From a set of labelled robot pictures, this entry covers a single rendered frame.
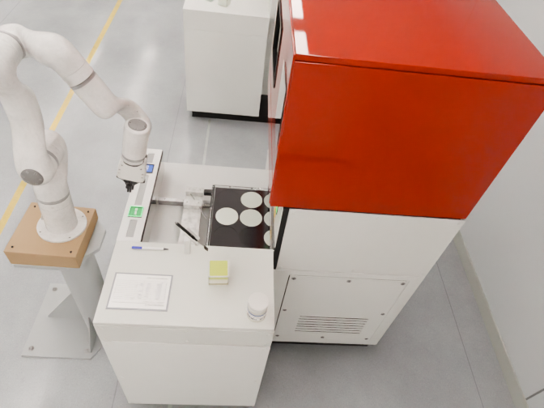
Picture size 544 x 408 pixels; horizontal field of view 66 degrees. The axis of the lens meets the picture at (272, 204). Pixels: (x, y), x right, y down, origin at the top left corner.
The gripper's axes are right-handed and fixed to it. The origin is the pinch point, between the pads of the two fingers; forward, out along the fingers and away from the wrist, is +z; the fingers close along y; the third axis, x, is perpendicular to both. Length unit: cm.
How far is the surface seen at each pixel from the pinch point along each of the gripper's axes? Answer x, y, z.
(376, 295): 15, -118, 23
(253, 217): -6, -53, 11
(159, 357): 50, -24, 39
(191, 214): -7.5, -26.6, 18.4
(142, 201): -5.9, -5.2, 14.8
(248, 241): 7, -51, 11
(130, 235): 12.1, -4.0, 15.5
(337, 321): 15, -112, 54
